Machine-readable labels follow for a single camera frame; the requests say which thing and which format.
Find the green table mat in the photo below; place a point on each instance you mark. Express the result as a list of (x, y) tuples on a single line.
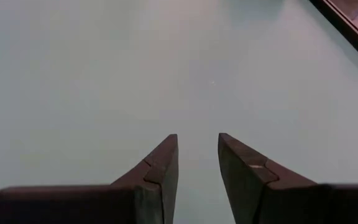
[(73, 77)]

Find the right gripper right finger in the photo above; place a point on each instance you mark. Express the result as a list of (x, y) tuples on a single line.
[(244, 177)]

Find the black table frame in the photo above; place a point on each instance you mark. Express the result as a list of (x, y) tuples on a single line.
[(346, 29)]

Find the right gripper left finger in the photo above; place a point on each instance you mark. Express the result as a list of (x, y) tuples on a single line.
[(160, 180)]

